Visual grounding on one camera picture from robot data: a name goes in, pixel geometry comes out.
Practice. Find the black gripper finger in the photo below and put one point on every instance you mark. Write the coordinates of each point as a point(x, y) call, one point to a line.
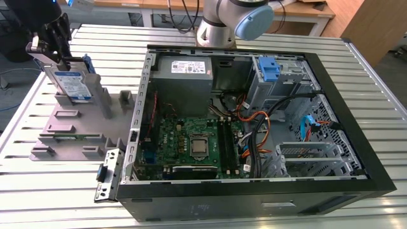
point(59, 35)
point(44, 55)

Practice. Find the hard disk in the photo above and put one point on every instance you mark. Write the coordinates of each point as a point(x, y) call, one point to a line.
point(71, 83)

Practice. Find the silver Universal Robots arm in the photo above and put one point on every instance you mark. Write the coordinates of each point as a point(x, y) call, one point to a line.
point(216, 33)

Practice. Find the black waste basket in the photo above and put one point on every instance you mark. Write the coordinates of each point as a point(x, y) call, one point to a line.
point(16, 55)

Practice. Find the grey parts rack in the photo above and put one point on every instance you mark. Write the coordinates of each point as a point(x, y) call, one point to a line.
point(85, 124)

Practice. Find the green RAM stick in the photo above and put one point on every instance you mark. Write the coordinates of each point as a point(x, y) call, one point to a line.
point(69, 137)

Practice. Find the grey power supply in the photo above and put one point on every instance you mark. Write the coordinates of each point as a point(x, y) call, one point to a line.
point(184, 95)

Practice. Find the green motherboard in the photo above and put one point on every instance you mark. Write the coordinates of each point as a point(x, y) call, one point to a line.
point(171, 133)

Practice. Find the blue VGA port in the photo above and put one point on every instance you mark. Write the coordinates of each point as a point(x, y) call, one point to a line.
point(101, 173)

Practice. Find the silver CPU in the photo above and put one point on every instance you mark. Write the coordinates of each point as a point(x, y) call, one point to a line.
point(199, 145)

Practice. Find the black RAM slot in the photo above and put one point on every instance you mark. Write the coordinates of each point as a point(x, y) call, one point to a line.
point(224, 143)
point(232, 143)

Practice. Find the blue drive latch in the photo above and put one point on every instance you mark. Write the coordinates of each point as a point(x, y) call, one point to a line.
point(268, 69)

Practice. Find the black graphics card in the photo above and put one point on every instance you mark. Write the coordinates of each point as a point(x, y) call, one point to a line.
point(193, 172)

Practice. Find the silver drive cage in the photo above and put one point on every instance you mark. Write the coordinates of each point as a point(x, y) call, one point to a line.
point(285, 88)

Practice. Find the black PC case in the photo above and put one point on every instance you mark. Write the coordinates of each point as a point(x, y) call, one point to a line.
point(221, 202)

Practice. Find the wooden cabinet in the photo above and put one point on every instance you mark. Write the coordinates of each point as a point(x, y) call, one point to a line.
point(375, 28)

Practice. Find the office chair base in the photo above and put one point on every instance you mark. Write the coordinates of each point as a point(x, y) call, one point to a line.
point(400, 51)

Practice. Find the wooden desk white frame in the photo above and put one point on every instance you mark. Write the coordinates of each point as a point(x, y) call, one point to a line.
point(127, 7)
point(304, 13)

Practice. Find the silver slot bracket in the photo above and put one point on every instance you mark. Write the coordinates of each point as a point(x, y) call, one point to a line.
point(112, 157)

